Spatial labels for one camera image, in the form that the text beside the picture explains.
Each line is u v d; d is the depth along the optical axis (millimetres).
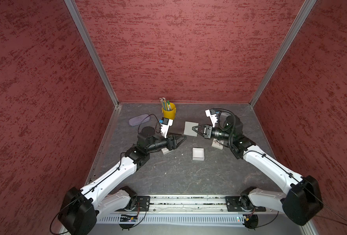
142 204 740
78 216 391
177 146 645
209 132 633
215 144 948
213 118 672
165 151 901
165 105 1021
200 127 695
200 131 691
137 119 1065
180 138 718
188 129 719
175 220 775
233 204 740
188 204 757
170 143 628
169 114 1067
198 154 915
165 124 642
